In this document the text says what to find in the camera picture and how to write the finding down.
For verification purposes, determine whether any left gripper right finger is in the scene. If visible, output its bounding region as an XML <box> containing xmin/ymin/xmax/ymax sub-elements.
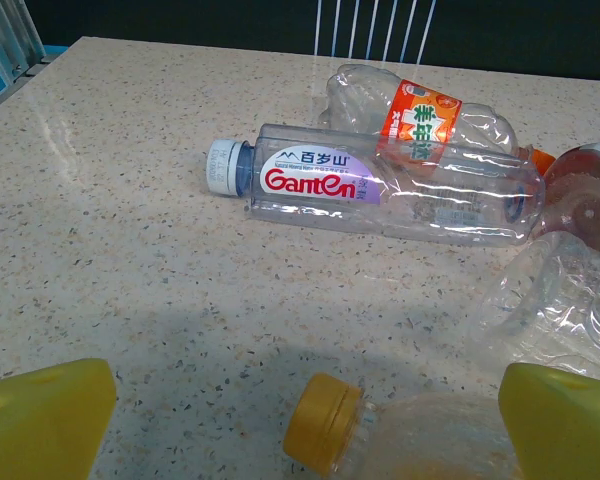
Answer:
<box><xmin>497</xmin><ymin>362</ymin><xmax>600</xmax><ymax>480</ymax></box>

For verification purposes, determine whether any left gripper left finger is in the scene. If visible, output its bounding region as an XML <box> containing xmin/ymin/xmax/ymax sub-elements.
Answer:
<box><xmin>0</xmin><ymin>357</ymin><xmax>118</xmax><ymax>480</ymax></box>

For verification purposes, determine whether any clear plastic bottle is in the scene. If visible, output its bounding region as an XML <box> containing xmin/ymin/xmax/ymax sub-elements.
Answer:
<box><xmin>467</xmin><ymin>229</ymin><xmax>600</xmax><ymax>386</ymax></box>

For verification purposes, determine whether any amber bottle red label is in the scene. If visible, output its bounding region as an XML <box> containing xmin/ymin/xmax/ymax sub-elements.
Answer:
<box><xmin>539</xmin><ymin>140</ymin><xmax>600</xmax><ymax>261</ymax></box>

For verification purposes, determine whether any gold cap bottle orange label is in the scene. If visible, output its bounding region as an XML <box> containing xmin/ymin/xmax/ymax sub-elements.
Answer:
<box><xmin>282</xmin><ymin>372</ymin><xmax>524</xmax><ymax>480</ymax></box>

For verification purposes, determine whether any clear square bottle purple label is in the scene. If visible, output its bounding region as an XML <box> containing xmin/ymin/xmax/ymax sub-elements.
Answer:
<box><xmin>205</xmin><ymin>122</ymin><xmax>547</xmax><ymax>249</ymax></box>

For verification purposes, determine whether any crushed bottle orange green label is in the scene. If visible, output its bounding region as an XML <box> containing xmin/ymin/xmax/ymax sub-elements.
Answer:
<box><xmin>317</xmin><ymin>62</ymin><xmax>556</xmax><ymax>176</ymax></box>

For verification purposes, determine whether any aluminium frame post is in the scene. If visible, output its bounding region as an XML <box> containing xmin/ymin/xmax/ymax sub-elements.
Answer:
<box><xmin>0</xmin><ymin>0</ymin><xmax>49</xmax><ymax>84</ymax></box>

